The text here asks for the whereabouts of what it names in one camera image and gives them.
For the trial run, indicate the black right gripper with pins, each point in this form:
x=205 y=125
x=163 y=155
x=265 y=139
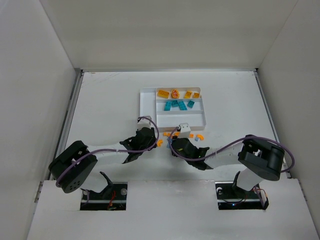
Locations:
x=180 y=143

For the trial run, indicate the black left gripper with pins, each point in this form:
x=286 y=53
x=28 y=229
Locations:
x=147 y=135

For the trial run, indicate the orange curved quarter piece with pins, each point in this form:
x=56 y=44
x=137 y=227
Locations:
x=160 y=142

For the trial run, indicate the orange rectangular lego brick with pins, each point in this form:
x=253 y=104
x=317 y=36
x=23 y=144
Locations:
x=166 y=134

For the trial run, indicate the teal long lego brick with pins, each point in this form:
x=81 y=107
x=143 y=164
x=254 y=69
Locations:
x=182 y=106

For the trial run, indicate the teal square lego brick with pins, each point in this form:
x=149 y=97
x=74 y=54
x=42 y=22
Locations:
x=191 y=104

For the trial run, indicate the teal small lego brick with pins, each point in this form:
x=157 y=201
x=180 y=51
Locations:
x=174 y=103

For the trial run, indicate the yellow long lego brick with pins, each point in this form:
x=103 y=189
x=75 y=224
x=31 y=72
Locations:
x=163 y=94

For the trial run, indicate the yellow rounded lego brick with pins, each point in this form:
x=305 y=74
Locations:
x=188 y=94

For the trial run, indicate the yellow oval butterfly lego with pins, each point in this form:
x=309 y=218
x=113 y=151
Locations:
x=175 y=94

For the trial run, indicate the yellow square lego brick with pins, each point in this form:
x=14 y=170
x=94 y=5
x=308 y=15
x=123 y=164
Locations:
x=196 y=95

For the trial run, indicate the teal rounded lego piece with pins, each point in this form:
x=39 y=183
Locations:
x=167 y=106

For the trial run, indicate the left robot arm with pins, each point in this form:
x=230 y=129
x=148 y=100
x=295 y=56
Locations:
x=72 y=167

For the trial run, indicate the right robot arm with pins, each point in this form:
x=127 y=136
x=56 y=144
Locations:
x=262 y=158

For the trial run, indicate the white divided sorting tray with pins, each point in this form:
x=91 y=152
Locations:
x=152 y=105

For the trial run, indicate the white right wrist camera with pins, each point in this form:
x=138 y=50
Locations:
x=184 y=130

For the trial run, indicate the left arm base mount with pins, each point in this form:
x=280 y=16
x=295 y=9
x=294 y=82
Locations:
x=112 y=198

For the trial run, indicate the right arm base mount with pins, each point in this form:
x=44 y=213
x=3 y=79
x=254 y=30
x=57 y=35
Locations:
x=231 y=197

